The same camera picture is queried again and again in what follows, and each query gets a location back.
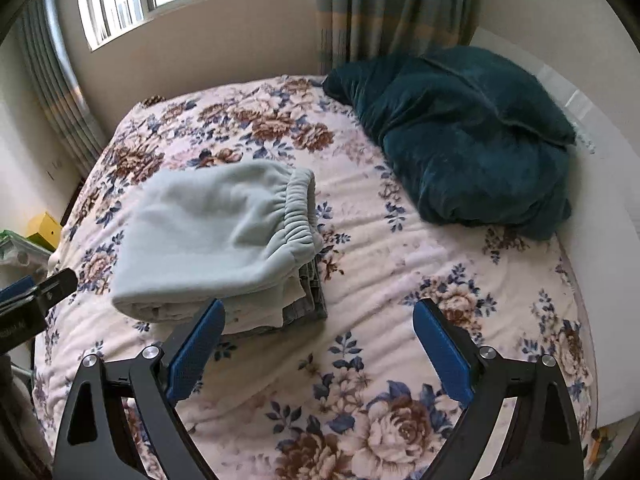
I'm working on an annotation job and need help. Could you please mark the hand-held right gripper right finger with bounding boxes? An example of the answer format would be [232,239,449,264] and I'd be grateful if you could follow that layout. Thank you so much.
[412,298,586,480]

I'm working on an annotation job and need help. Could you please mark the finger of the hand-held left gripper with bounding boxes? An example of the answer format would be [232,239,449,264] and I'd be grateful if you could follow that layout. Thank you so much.
[32,268,78,313]
[0,276,35,312]

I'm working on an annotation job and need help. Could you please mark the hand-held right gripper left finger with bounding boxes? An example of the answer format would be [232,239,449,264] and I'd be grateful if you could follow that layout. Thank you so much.
[52,299,226,480]

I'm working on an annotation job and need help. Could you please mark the light green fleece pants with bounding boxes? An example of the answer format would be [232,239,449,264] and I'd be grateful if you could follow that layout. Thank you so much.
[111,160,325,321]

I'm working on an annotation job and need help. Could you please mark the green plastic bag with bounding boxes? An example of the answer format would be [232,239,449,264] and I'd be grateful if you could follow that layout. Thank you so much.
[0,230,56,281]

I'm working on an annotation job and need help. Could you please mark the yellow box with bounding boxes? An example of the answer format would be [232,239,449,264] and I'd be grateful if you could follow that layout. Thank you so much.
[26,212,63,250]

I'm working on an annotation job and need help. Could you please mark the white folded garment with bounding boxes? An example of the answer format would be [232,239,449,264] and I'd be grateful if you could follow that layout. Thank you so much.
[132,280,301,333]

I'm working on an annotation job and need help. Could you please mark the grey folded garment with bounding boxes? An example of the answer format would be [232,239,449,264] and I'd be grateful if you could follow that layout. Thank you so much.
[282,255,328,322]

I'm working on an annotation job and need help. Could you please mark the white headboard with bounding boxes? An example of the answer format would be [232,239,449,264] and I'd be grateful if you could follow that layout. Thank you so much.
[470,27,640,426]

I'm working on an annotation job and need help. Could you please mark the dark teal quilt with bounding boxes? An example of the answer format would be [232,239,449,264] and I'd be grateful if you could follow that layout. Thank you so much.
[322,55,573,241]

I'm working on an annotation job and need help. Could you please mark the narrow teal striped curtain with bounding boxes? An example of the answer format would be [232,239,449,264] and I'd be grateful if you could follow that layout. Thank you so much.
[15,0,106,176]

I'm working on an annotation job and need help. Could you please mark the dark teal pillow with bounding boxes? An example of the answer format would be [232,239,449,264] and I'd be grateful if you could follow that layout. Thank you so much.
[420,46,577,146]

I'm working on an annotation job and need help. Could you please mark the wide teal striped curtain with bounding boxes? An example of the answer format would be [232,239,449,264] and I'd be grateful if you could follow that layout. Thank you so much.
[315,0,486,76]

